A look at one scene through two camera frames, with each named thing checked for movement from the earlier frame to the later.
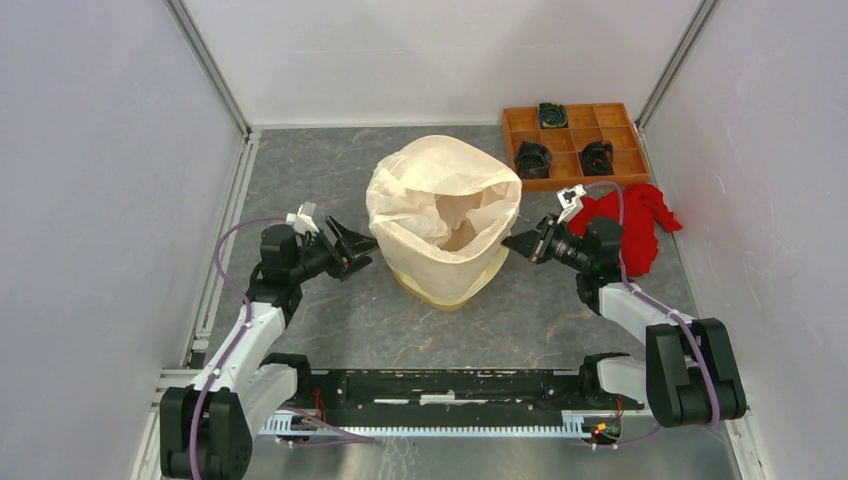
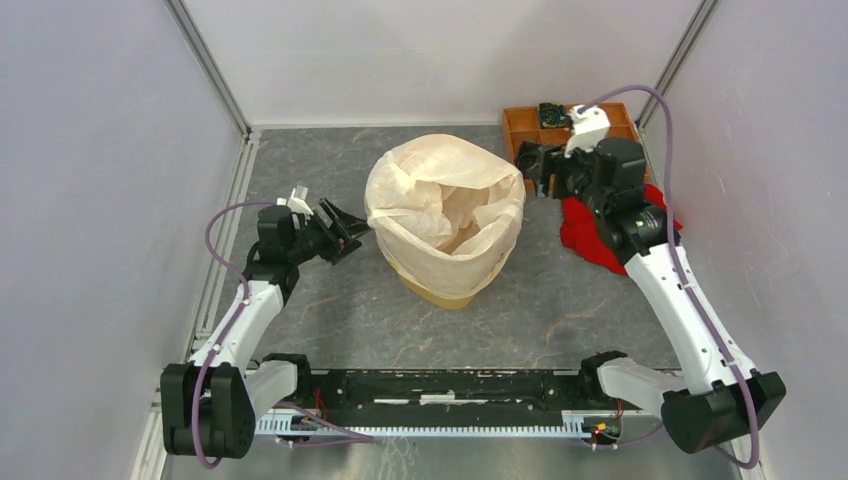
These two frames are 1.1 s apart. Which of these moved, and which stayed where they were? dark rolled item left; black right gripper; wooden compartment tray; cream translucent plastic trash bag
Moved: black right gripper
Stayed: wooden compartment tray; dark rolled item left; cream translucent plastic trash bag
